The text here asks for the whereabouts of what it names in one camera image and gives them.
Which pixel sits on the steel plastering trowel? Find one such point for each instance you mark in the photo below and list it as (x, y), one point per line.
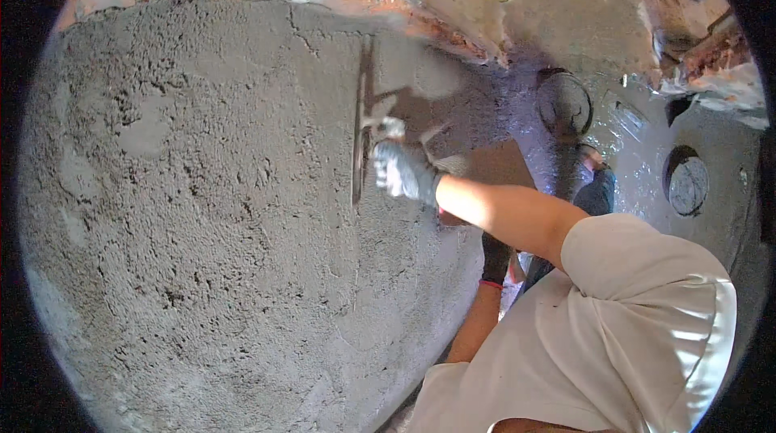
(362, 130)

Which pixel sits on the person's right hand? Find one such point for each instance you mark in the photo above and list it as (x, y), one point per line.
(405, 171)

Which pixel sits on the heap of bricks and rubble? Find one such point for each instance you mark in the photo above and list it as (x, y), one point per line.
(709, 63)

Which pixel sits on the person's left hand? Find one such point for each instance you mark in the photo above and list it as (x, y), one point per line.
(496, 258)

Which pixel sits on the person's right fingers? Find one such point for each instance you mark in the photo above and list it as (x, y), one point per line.
(385, 167)

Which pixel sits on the black round mortar bucket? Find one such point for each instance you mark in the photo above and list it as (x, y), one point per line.
(686, 183)
(564, 105)

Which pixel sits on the person's legs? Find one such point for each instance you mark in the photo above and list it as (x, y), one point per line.
(597, 193)

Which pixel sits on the brown wooden mortar board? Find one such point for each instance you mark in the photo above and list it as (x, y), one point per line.
(497, 166)

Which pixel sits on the person's body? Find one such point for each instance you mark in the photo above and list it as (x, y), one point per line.
(606, 336)

